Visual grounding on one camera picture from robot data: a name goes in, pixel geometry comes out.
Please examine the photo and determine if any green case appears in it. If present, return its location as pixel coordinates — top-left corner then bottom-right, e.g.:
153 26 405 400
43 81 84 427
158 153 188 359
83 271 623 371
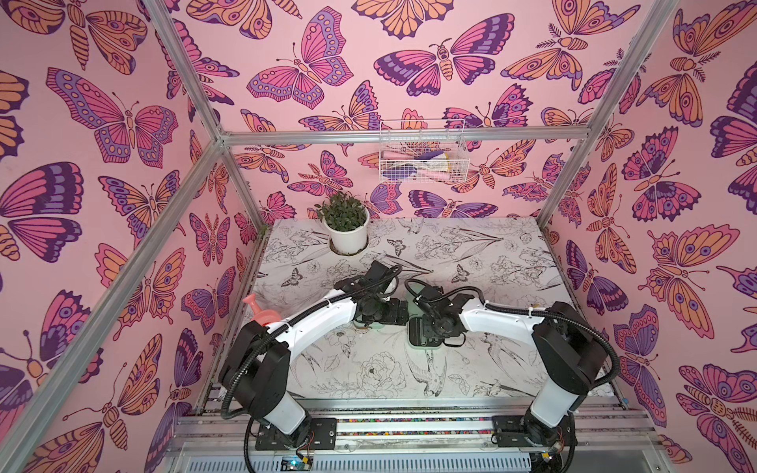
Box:
405 345 441 354

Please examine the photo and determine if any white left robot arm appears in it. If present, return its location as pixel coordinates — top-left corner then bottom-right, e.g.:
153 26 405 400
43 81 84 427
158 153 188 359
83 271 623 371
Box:
219 260 409 447

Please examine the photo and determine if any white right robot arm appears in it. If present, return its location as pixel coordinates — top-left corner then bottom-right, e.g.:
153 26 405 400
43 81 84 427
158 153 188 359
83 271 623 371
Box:
404 278 620 447

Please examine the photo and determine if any potted green plant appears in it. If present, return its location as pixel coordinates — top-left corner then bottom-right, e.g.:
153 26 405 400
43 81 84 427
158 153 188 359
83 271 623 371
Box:
315 192 370 255

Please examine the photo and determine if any pink plastic toy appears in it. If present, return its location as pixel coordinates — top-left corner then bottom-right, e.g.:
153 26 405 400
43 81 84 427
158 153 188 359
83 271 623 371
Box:
242 294 282 326

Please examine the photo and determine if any white wire wall basket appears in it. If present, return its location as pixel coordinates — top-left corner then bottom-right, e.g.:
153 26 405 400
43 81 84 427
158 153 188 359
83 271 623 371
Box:
376 120 470 185

